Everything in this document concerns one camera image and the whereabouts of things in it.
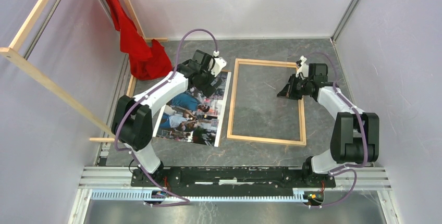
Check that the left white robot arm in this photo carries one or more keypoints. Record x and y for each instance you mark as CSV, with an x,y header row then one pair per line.
x,y
132,120

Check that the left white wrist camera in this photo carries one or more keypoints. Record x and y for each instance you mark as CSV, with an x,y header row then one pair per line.
x,y
217,64

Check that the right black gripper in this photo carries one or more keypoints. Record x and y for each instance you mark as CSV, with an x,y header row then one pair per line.
x,y
288,90

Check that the light wooden picture frame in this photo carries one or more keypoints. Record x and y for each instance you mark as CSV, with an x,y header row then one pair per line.
x,y
256,114

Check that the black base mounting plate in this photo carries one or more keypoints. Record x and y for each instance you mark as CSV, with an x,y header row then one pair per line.
x,y
234,181

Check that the red cloth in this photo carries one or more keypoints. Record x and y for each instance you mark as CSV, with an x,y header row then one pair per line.
x,y
147,61

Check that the large printed photo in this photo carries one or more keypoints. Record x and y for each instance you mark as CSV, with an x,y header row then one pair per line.
x,y
194,118

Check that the large wooden rack frame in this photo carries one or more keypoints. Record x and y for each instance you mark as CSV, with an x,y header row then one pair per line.
x,y
79,51

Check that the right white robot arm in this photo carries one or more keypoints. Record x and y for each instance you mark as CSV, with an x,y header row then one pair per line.
x,y
355,137

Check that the white slotted cable duct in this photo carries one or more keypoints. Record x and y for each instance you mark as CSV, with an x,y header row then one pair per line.
x,y
150,196

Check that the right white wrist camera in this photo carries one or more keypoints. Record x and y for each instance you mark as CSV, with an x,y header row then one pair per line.
x,y
302,68

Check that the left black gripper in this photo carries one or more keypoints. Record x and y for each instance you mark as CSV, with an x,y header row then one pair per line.
x,y
208,90

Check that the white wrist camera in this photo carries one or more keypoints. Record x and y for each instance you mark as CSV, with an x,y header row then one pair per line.
x,y
302,68
217,64

